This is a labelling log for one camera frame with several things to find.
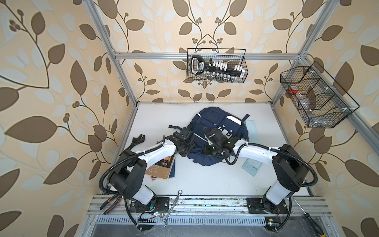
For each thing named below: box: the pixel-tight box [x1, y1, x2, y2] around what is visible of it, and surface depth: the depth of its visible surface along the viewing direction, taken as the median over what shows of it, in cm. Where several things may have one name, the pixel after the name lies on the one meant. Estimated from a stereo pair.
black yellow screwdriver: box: [291, 195, 327, 237], surface depth 69 cm
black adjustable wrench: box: [124, 134, 146, 151], surface depth 101 cm
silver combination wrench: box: [161, 189, 183, 228], surface depth 75 cm
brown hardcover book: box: [145, 154, 177, 180], surface depth 86 cm
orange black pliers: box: [99, 194, 123, 215], surface depth 75 cm
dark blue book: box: [168, 158, 176, 178], surface depth 86 cm
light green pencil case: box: [244, 119, 259, 143], surface depth 105 cm
